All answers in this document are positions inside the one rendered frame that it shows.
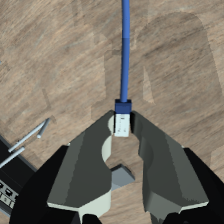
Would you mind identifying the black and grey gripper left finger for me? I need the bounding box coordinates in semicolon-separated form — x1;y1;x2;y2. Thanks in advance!
9;110;116;224

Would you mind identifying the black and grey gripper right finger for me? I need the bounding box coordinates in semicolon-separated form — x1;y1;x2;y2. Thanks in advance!
129;110;224;224

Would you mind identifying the white network cable plug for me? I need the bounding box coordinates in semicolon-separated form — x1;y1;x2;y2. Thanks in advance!
115;99;132;137

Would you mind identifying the blue cable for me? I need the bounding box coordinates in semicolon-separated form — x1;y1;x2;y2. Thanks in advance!
120;0;130;102

